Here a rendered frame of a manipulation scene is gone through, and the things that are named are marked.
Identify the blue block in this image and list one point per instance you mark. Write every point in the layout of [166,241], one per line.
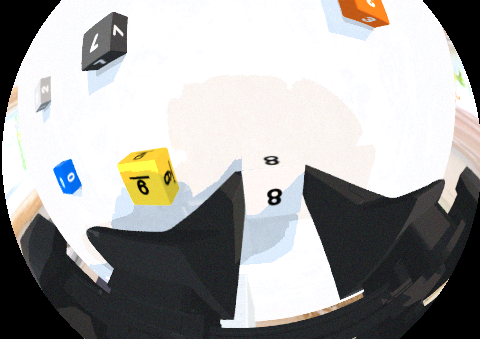
[66,176]

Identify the orange block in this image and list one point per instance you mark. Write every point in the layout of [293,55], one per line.
[369,12]

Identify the yellow block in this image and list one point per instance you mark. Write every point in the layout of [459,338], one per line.
[149,177]

